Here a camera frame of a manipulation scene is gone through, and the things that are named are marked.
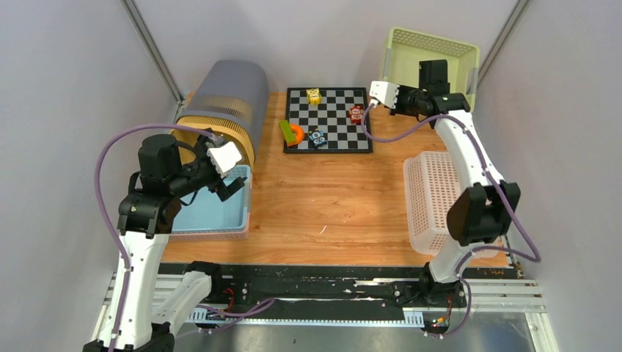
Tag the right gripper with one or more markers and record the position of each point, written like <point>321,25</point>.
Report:
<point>397,111</point>

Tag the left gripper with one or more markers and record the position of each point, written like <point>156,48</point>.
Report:
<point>201,151</point>

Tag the light blue plastic basket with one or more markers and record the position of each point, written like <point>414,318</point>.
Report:
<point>206,213</point>

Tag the large white plastic basket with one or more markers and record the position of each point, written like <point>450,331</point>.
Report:
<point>431,187</point>

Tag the pink plastic basket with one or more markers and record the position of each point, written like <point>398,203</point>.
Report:
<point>214,235</point>

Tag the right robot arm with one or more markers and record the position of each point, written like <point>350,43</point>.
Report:
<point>481,212</point>

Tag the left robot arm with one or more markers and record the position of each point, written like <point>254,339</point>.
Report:
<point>169,170</point>

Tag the red owl toy block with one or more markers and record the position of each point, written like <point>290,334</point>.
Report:
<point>356,114</point>

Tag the black and white chessboard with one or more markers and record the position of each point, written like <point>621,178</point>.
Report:
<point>330,116</point>

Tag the grey and yellow laundry bin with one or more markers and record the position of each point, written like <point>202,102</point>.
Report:
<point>232,101</point>

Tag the yellow owl toy block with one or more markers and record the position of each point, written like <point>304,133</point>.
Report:
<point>313,96</point>

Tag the orange arch toy block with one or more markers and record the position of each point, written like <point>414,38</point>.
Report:
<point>294,135</point>

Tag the blue owl toy block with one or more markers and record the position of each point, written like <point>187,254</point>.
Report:
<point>317,138</point>

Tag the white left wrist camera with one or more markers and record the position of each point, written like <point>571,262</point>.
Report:
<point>225,157</point>

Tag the black metal base rail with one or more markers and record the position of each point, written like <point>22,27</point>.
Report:
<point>359,295</point>

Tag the right aluminium frame post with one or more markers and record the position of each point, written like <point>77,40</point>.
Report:
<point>512,20</point>

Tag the aluminium frame post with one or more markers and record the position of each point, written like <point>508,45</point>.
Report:
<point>512,20</point>
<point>142,29</point>

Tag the left aluminium frame post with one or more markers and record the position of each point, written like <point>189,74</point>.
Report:
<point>142,29</point>

